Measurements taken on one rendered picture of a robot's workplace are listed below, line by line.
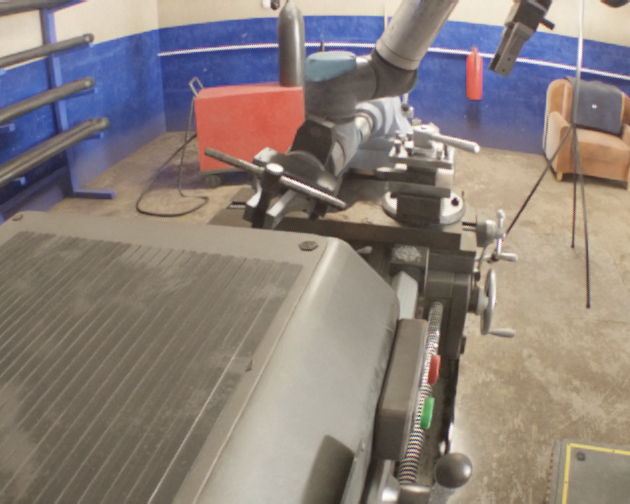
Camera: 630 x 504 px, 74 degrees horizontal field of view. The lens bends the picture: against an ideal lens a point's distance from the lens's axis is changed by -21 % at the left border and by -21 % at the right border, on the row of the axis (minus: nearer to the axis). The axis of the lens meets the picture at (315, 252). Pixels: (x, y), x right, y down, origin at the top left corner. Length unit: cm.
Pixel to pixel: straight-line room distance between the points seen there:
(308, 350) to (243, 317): 5
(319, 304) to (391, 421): 11
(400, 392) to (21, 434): 28
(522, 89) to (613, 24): 130
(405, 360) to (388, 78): 62
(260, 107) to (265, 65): 161
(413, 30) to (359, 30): 438
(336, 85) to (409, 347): 54
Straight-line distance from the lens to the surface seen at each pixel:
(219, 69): 580
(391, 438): 40
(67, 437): 31
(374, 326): 42
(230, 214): 163
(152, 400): 31
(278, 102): 402
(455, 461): 42
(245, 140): 410
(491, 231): 153
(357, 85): 90
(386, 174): 132
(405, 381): 41
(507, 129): 537
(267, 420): 30
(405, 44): 91
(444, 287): 143
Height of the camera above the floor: 155
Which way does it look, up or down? 29 degrees down
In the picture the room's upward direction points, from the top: 2 degrees counter-clockwise
